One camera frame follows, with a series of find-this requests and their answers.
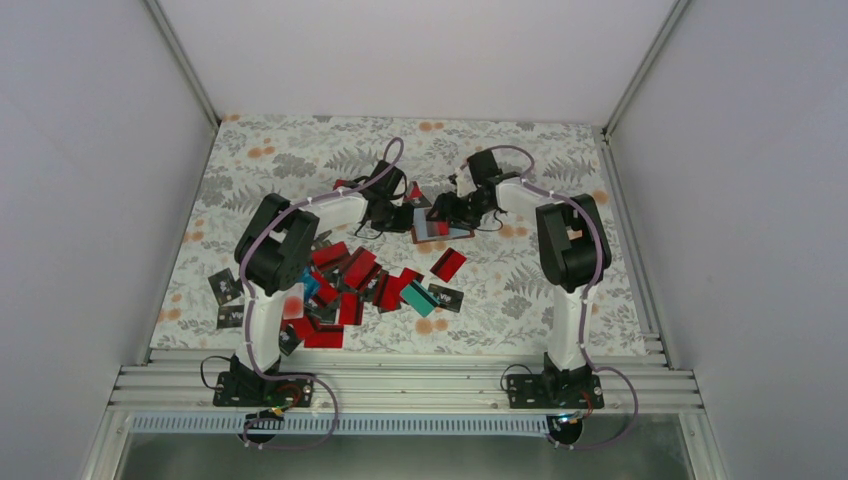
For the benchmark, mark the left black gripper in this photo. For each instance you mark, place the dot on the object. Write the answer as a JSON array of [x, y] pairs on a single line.
[[403, 225]]

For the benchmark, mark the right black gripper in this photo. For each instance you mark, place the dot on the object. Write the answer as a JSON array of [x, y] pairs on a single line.
[[447, 208]]

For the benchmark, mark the brown leather card holder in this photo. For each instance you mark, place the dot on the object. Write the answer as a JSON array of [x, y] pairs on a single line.
[[425, 231]]

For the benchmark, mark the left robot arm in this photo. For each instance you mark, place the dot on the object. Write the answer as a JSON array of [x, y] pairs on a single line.
[[276, 247]]

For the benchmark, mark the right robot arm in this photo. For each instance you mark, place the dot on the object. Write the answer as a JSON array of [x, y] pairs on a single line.
[[573, 247]]

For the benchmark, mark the red card far centre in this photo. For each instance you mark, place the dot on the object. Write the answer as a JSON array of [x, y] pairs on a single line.
[[414, 194]]

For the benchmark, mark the red card near holder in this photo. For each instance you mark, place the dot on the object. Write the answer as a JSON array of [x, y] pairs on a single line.
[[447, 266]]

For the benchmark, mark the red card pile centre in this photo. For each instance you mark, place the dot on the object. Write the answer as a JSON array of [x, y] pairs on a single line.
[[340, 283]]

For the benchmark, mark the teal card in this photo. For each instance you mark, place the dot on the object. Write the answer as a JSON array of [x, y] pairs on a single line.
[[419, 298]]

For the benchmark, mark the black VIP card right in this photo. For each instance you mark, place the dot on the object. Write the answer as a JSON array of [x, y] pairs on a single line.
[[448, 298]]

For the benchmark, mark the black vip card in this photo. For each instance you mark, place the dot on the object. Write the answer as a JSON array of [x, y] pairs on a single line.
[[224, 286], [230, 316], [448, 298]]

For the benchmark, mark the white card red blot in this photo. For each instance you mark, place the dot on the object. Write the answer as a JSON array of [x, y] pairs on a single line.
[[293, 302]]

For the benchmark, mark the red card bottom front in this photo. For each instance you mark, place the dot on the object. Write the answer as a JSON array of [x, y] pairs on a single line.
[[327, 337]]

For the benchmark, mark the black VIP card far left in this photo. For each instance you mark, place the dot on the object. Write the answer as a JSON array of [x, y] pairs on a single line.
[[224, 286]]

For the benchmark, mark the black VIP card left lower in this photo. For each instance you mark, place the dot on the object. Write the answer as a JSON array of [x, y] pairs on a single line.
[[230, 316]]

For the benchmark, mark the aluminium rail frame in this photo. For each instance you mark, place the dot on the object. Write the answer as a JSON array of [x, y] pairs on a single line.
[[390, 394]]

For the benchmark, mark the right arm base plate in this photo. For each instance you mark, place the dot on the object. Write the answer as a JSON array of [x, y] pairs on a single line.
[[529, 392]]

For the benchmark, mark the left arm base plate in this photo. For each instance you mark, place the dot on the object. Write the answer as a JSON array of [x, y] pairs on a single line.
[[232, 391]]

